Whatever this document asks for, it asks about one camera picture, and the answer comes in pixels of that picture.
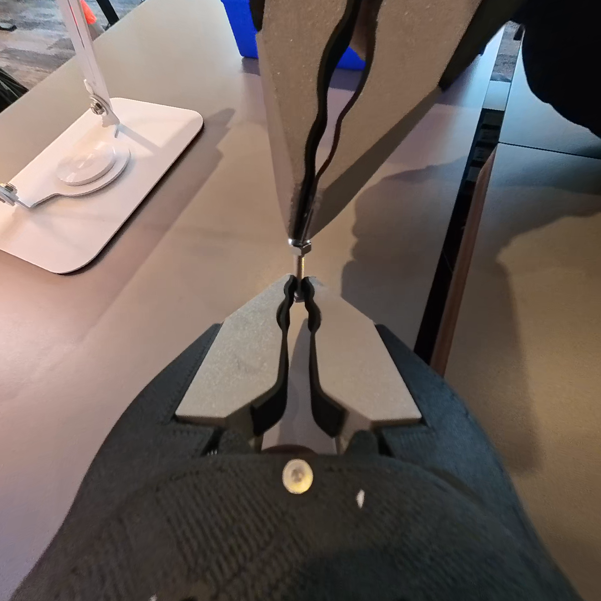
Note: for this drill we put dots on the person's right forearm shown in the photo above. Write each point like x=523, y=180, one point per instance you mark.
x=563, y=56

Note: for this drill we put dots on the silver metal bolt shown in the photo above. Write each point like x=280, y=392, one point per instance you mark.
x=301, y=265

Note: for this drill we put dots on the blue plastic bin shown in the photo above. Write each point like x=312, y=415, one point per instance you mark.
x=239, y=28

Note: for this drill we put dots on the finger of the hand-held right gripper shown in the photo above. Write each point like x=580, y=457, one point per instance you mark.
x=286, y=103
x=399, y=84

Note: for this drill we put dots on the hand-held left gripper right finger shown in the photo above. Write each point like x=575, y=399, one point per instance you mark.
x=366, y=371

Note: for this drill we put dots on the orange plastic piece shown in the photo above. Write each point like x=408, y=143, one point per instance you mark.
x=87, y=10

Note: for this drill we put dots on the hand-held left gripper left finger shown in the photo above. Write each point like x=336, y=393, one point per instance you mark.
x=234, y=371

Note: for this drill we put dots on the silver metal nut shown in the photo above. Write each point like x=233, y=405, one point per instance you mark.
x=300, y=243

